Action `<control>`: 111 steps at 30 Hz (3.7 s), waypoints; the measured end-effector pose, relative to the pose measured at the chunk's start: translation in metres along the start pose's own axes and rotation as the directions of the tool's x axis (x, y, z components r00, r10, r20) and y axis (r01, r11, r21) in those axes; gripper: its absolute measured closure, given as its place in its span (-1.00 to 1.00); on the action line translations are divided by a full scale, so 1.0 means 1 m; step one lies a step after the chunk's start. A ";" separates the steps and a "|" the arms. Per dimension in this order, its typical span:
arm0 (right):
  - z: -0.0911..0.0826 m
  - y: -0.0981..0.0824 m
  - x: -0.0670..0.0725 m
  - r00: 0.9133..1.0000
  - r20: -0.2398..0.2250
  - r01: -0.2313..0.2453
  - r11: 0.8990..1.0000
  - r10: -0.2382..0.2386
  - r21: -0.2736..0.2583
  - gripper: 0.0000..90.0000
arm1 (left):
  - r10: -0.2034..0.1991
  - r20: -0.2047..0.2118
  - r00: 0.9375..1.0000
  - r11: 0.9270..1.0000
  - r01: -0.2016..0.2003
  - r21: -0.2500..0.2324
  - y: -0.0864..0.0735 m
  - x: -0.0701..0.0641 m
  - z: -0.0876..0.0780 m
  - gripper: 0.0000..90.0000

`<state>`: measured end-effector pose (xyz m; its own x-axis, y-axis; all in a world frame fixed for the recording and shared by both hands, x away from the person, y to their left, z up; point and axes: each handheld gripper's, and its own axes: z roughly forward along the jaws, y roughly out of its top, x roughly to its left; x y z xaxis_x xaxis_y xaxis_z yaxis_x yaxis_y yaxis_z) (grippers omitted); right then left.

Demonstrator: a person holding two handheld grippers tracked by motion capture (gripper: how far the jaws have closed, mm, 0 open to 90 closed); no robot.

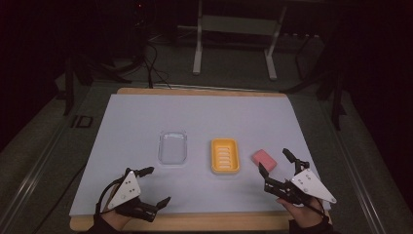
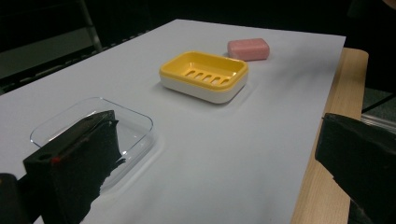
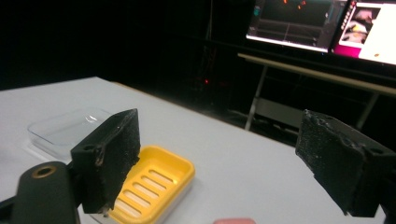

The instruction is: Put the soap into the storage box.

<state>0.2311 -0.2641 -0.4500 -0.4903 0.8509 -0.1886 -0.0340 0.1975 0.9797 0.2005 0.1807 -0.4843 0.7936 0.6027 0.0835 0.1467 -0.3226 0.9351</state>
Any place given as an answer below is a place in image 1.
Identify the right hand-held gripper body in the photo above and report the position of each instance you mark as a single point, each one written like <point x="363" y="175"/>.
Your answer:
<point x="308" y="187"/>

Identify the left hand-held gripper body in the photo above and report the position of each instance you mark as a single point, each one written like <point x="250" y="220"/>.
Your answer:
<point x="125" y="191"/>

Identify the pink soap bar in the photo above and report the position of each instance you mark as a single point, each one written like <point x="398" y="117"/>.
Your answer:
<point x="264" y="160"/>

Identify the person's right hand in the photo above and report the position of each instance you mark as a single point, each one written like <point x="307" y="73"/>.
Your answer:
<point x="302" y="214"/>

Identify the person's left hand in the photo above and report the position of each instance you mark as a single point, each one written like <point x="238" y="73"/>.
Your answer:
<point x="113" y="220"/>

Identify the clear plastic container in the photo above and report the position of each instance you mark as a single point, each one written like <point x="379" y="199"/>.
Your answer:
<point x="172" y="148"/>

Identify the yellow soap dish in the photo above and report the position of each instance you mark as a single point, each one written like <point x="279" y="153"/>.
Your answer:
<point x="225" y="156"/>

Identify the black tripod stand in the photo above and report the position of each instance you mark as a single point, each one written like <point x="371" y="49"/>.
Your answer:
<point x="337" y="104"/>

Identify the light grey table mat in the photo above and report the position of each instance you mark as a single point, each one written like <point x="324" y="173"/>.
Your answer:
<point x="195" y="113"/>

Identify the white metal stand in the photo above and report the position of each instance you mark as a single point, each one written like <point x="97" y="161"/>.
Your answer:
<point x="237" y="25"/>

